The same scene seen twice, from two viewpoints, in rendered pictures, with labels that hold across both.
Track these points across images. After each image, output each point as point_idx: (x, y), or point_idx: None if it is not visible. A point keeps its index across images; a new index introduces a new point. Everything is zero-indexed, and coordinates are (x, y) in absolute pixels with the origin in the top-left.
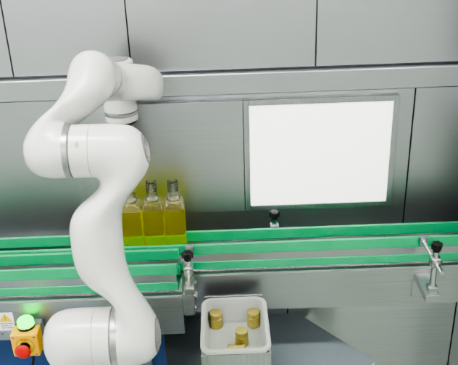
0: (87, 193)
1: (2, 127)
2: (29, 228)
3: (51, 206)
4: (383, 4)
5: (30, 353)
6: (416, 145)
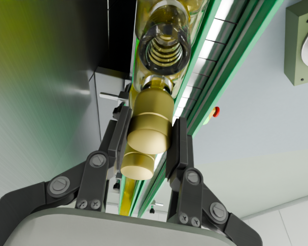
0: (75, 124)
1: None
2: (93, 131)
3: (80, 136)
4: None
5: (219, 107)
6: None
